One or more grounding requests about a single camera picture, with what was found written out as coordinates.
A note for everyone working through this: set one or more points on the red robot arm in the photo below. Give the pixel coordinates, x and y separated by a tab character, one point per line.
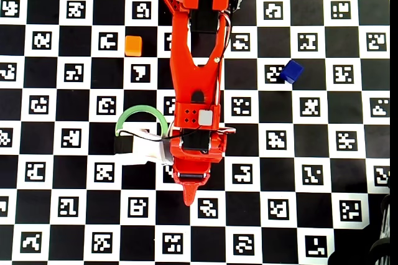
199	75

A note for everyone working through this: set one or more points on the black white marker board mat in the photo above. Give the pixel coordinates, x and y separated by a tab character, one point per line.
273	41

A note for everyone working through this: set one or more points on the black ribbed stand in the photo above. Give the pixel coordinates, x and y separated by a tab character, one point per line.
384	230

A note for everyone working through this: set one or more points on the blue cube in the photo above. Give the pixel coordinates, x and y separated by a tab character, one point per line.
290	71

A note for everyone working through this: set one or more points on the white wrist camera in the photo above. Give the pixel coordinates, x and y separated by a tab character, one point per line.
146	153

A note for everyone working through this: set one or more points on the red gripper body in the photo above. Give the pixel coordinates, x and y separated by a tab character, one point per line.
191	177

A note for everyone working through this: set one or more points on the orange cube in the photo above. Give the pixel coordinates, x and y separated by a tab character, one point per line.
133	45

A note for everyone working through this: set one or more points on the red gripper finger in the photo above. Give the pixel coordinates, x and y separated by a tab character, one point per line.
189	193

